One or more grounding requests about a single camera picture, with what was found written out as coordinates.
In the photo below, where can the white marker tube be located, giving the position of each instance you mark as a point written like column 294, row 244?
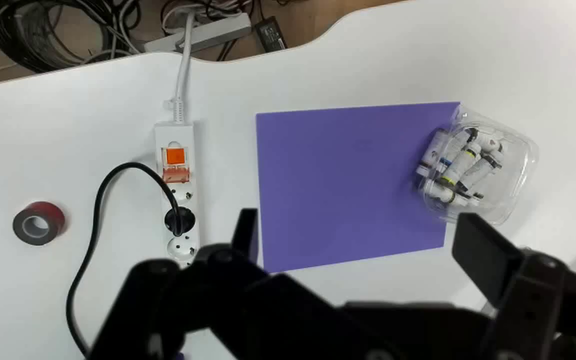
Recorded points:
column 435, row 151
column 455, row 149
column 489, row 166
column 464, row 166

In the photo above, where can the red and black tape roll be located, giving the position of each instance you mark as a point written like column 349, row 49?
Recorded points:
column 39, row 223

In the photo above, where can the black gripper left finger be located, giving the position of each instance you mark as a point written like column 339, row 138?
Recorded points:
column 244, row 231

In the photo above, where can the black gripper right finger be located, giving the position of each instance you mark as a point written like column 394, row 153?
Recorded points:
column 484, row 250

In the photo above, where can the black power adapter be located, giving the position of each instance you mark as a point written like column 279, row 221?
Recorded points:
column 271, row 32

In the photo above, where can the purple paper sheet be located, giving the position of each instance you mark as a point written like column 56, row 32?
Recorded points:
column 340, row 186

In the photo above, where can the grey power strip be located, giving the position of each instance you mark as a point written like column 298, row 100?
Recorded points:
column 201, row 32

